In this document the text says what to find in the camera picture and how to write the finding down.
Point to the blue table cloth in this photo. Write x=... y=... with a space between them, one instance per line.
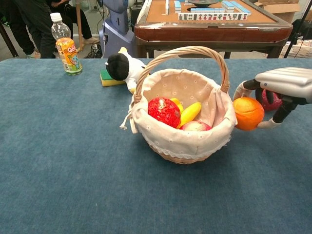
x=73 y=158

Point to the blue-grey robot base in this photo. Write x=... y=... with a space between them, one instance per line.
x=119 y=14

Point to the yellow and green sponge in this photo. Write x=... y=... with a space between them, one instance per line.
x=107 y=81

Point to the black tripod stand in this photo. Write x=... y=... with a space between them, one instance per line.
x=296 y=31

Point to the orange toy fruit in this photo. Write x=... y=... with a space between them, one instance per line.
x=248 y=114

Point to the dark round dish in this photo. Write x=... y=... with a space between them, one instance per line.
x=203 y=2

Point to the small blue-backed mahjong tile stack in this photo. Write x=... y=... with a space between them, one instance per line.
x=178 y=6

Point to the standing person in black trousers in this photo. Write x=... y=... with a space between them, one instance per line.
x=36 y=22

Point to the white plastic crate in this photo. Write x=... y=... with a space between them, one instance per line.
x=302 y=50

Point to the seated person in black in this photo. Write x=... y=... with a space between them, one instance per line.
x=78 y=17

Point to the brown mahjong table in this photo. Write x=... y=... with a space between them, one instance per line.
x=209 y=33

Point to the dark red toy fruit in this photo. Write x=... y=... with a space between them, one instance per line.
x=274 y=103

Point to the yellow toy banana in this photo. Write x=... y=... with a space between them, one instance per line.
x=191 y=113

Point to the short blue-backed mahjong tile row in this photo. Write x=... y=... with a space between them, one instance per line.
x=207 y=10

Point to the wicker basket with cloth lining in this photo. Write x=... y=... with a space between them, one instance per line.
x=185 y=142

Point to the small yellow toy fruit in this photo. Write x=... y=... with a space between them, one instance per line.
x=178 y=102

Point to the wooden post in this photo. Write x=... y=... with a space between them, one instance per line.
x=78 y=24

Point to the long blue-backed mahjong tile stack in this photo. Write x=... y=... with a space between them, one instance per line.
x=237 y=6

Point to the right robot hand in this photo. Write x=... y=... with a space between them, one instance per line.
x=287 y=83

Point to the cardboard box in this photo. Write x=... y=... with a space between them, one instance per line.
x=280 y=8

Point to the bright red toy fruit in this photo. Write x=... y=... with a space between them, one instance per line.
x=164 y=112

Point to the plastic bottle with orange label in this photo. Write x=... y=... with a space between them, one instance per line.
x=68 y=56

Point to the face-up mahjong tile row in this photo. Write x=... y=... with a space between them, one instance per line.
x=212 y=16

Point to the black and white plush toy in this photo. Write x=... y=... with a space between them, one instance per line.
x=122 y=67

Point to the pink toy peach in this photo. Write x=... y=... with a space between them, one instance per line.
x=195 y=126

